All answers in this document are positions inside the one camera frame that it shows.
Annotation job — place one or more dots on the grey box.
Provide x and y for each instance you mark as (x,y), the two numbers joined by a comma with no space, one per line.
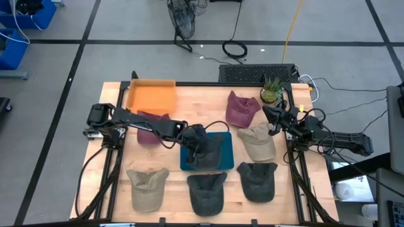
(389,189)

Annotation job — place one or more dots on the large blue storage crate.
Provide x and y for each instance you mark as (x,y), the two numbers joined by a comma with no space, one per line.
(47,15)

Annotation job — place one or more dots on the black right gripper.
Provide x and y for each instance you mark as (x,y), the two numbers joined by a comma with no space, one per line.
(285,118)

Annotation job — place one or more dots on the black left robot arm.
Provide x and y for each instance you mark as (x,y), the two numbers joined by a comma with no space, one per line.
(142,123)

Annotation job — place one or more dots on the black floor fan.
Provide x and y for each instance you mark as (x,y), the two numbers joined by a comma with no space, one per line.
(183,19)

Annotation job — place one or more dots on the black baseball cap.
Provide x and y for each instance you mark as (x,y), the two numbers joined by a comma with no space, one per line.
(206,195)
(257,183)
(210,154)

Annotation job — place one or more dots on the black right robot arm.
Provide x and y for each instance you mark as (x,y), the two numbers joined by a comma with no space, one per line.
(347,140)

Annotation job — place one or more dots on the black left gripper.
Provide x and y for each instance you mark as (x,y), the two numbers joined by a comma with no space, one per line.
(194,134)

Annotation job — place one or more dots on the maroon baseball cap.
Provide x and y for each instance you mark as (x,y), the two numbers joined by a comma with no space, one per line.
(146,137)
(241,110)

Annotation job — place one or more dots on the black perforated computer case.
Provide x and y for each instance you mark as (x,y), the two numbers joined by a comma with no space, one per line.
(252,73)

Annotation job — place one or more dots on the orange plastic bin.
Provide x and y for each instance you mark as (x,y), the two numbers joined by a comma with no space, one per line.
(151,96)

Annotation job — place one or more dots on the black item in crate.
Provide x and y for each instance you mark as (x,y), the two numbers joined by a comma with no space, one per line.
(30,6)

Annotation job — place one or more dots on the beige baseball cap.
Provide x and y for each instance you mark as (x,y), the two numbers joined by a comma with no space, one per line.
(260,145)
(147,192)

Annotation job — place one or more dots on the grey flat base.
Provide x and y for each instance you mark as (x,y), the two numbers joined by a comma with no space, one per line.
(12,75)

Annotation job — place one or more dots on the grey cabinet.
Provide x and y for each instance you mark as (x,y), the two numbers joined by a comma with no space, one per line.
(396,132)

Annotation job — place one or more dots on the blue plastic bin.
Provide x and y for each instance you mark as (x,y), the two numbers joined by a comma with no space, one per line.
(228,151)

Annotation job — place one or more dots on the black aluminium table frame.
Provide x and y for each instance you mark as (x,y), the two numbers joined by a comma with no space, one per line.
(205,84)

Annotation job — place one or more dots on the small blue storage crate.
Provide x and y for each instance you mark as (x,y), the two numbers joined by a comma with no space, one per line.
(14,53)

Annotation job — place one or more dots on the potted succulent plant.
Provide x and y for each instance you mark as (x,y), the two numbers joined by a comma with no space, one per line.
(269,94)

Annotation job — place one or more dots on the black beam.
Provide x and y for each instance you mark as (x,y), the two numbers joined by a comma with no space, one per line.
(360,168)

